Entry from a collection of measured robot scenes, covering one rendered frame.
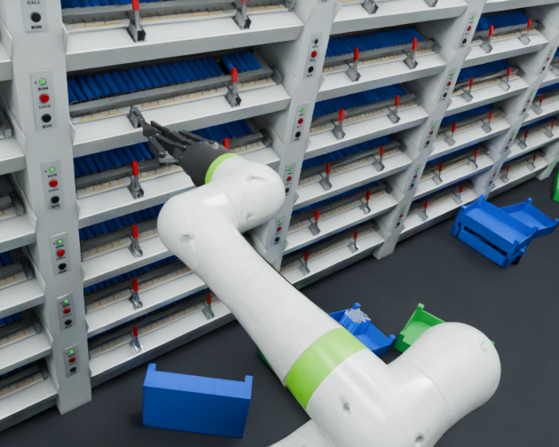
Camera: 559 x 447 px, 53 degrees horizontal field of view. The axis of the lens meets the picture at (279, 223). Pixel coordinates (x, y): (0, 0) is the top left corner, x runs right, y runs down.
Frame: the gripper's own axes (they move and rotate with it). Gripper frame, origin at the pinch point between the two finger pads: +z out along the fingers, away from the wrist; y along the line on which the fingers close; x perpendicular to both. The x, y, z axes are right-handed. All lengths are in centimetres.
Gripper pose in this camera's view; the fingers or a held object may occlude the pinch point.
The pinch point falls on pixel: (155, 132)
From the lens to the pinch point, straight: 126.1
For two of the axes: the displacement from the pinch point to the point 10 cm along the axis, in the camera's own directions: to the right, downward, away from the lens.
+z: -6.4, -4.2, 6.5
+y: 7.7, -2.9, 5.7
